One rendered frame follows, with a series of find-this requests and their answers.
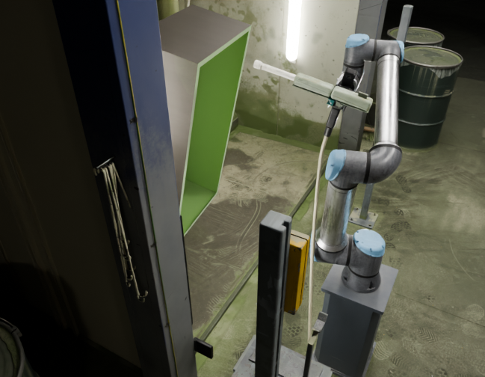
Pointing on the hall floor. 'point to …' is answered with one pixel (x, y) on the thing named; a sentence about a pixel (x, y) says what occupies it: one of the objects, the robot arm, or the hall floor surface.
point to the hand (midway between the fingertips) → (337, 102)
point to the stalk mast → (271, 291)
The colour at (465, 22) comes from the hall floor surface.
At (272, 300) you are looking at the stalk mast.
